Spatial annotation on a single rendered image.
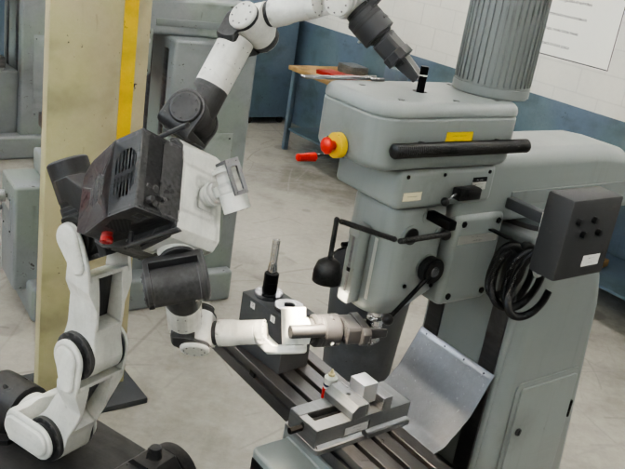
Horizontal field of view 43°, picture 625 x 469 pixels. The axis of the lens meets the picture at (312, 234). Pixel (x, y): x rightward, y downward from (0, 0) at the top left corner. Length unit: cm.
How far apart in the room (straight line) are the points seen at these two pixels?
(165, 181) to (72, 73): 158
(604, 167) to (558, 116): 449
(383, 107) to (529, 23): 48
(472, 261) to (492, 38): 58
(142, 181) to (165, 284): 24
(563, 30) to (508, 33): 495
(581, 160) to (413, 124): 71
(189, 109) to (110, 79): 150
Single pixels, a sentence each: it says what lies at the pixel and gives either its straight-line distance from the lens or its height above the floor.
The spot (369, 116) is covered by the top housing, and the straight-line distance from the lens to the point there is 181.
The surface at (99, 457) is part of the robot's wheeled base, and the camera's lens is 273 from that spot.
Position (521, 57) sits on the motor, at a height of 200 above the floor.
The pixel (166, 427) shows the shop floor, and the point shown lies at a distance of 385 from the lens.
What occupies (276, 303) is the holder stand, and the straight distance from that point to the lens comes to 248.
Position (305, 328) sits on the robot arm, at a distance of 205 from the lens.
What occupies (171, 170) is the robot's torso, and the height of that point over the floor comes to 165.
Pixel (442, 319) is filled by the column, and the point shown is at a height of 115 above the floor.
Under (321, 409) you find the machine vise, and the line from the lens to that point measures 225.
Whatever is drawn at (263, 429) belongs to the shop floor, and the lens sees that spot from 390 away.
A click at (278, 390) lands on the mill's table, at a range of 244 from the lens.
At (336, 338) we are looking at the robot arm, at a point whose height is 124.
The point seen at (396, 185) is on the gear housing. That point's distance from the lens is 189.
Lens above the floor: 222
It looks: 21 degrees down
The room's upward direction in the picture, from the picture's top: 9 degrees clockwise
